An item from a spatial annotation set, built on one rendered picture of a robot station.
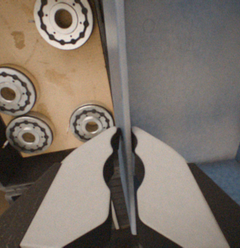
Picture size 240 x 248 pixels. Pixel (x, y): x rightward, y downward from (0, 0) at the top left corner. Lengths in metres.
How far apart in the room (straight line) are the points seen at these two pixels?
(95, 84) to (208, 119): 0.27
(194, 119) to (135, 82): 0.08
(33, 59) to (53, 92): 0.08
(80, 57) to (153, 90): 0.26
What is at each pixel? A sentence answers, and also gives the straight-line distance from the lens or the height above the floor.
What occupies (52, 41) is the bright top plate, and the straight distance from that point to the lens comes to 0.38.
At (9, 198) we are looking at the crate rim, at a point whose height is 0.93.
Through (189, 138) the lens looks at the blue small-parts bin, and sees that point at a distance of 0.21.
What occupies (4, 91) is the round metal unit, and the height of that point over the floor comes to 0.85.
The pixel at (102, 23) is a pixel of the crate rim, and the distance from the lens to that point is 0.30.
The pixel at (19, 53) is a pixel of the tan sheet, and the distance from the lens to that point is 0.43.
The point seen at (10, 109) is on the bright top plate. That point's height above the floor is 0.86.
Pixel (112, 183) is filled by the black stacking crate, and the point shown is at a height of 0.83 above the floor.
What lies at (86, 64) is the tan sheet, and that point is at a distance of 0.41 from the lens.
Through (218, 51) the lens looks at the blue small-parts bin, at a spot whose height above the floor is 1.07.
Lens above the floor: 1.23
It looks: 60 degrees down
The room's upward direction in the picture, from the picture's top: 167 degrees clockwise
